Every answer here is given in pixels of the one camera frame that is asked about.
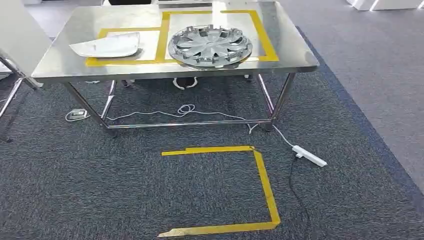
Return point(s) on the white power strip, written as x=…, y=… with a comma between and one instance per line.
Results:
x=309, y=156

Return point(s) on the white furniture base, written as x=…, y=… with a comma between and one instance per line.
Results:
x=391, y=4

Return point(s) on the stainless steel table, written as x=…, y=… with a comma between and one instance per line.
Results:
x=288, y=49

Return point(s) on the white curved panel part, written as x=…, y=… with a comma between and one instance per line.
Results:
x=109, y=46

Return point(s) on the yellow floor tape bracket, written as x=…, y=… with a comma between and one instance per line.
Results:
x=265, y=185

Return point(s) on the floor socket box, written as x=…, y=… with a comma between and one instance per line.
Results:
x=78, y=113

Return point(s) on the yellow table tape outline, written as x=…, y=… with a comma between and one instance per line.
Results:
x=162, y=39

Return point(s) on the person's black white shoe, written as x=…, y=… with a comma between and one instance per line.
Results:
x=184, y=82
x=127, y=82

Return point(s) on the white top steel leg table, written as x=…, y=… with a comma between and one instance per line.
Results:
x=20, y=36

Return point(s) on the silver plastic wheel hubcap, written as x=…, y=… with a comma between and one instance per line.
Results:
x=208, y=46

